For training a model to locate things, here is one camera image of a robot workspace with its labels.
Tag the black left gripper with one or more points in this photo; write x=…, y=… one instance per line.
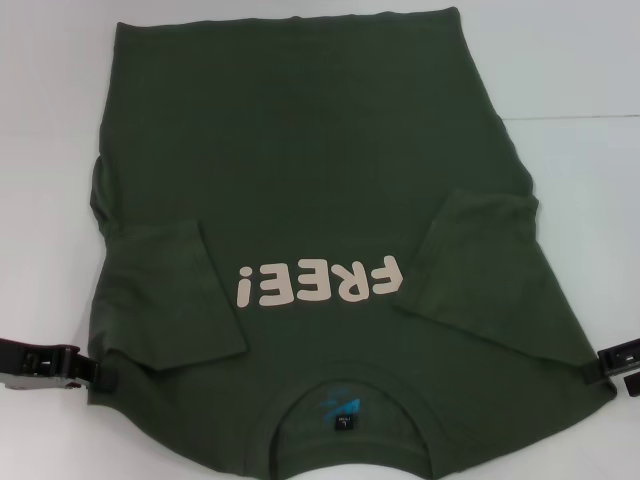
x=40, y=360

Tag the dark green FREE t-shirt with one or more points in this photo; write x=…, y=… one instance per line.
x=300, y=175

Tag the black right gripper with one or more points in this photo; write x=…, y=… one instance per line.
x=632, y=386

